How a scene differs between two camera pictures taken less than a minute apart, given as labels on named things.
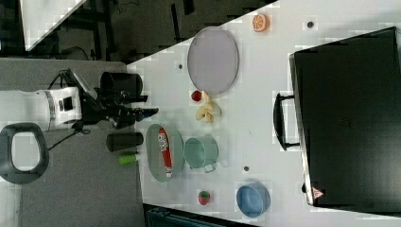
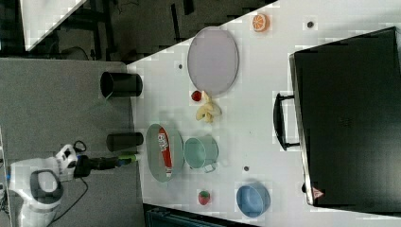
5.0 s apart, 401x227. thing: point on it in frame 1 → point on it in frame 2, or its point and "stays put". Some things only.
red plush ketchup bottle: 165,146 stays put
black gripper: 113,106 → 83,165
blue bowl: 253,200 stays put
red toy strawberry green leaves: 203,198 stays put
